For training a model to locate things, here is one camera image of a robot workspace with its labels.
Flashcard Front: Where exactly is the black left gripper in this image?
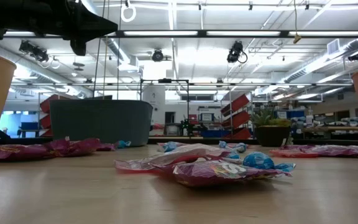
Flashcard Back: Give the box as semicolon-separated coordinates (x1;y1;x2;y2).
32;0;118;56

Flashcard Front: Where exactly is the pink translucent candy pack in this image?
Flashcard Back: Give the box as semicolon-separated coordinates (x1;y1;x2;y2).
114;142;241;174

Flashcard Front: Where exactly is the teal plastic bin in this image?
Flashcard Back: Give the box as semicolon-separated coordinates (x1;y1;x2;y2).
48;98;154;147

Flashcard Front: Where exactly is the red angled shelf rack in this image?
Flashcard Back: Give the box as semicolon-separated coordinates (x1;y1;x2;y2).
39;94;63;138
221;93;253;140

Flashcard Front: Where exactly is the small computer monitor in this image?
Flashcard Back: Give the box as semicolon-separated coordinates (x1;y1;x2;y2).
199;111;214;123

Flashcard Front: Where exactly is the blue storage bin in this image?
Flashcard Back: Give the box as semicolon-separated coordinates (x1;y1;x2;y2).
200;129;229;138

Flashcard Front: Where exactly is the black bar with light strips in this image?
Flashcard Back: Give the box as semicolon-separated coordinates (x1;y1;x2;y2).
0;29;358;39

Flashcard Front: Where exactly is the potted succulent plant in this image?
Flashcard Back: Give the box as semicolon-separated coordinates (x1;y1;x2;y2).
249;107;293;147

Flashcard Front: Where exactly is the white air vent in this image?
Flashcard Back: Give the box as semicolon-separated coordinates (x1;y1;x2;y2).
327;39;341;55

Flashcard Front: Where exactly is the long wooden workbench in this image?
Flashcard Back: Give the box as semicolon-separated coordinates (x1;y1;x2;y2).
301;125;358;141

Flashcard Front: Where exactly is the white hanging ring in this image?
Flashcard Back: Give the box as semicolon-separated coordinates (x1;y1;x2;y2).
120;0;137;23

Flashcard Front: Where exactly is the black hanging cable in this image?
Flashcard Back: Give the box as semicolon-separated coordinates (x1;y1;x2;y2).
92;0;106;100

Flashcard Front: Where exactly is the black dome camera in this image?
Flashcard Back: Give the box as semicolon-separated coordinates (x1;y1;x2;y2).
151;49;165;62

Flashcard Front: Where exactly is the black camera with cable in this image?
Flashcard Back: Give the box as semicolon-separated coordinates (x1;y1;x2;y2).
227;40;248;65

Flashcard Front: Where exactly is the cord with yellow hook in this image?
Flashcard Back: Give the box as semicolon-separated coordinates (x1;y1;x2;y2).
292;0;303;44

